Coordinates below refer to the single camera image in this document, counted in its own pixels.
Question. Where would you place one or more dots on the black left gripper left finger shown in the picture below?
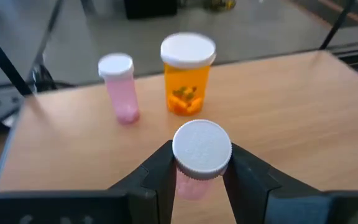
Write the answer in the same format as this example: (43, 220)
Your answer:
(154, 186)

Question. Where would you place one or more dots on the wooden shelf black metal frame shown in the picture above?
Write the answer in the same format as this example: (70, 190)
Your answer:
(291, 124)

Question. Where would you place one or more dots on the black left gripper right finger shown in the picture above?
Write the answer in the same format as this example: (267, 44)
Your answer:
(253, 193)

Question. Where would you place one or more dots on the large orange medicine bottle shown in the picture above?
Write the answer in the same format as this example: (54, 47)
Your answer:
(186, 77)

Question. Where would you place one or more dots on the yellow green object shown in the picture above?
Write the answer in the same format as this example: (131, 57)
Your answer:
(219, 3)

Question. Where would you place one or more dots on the pink medicine bottle white cap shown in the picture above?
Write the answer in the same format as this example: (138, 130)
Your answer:
(201, 149)
(120, 90)

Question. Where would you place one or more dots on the black diagonal frame brace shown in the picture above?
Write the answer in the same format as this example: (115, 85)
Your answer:
(2, 59)

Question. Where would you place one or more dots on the black box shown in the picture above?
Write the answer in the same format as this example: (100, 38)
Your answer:
(151, 7)

